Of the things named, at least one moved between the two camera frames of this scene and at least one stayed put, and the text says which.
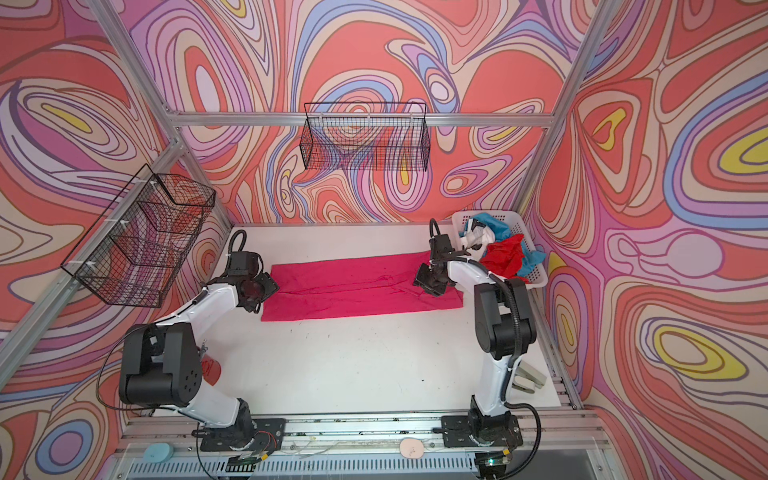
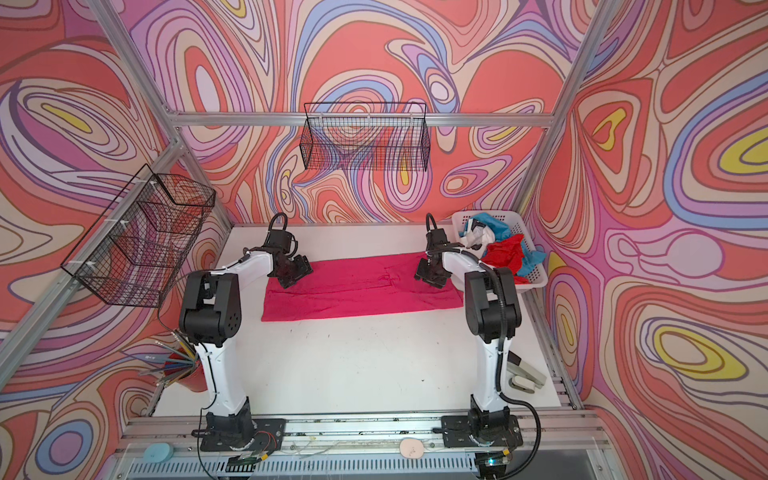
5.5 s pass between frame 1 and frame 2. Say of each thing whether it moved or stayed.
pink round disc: stayed
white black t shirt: stayed
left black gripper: moved
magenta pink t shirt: stayed
